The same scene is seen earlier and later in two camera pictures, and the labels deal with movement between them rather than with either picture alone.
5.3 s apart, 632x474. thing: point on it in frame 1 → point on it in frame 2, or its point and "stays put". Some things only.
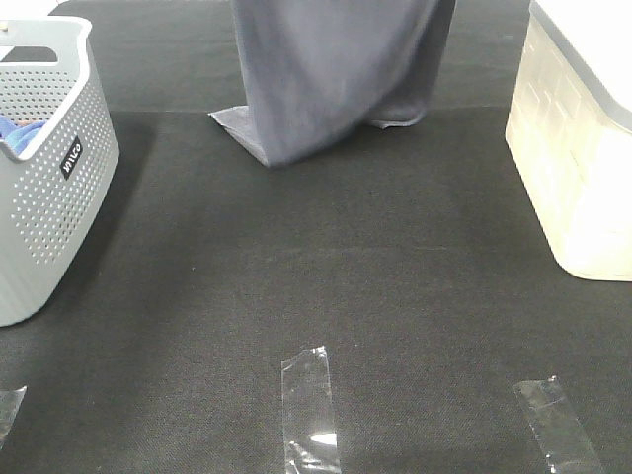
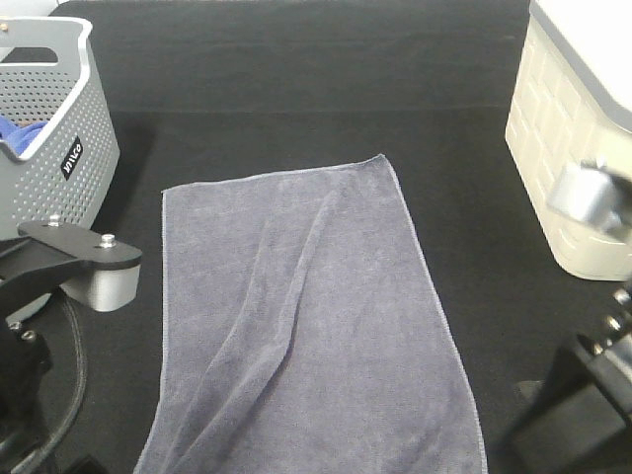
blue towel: x=20 y=134 stays put
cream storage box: x=569 y=133 stays put
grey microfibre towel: x=318 y=70 → x=302 y=334
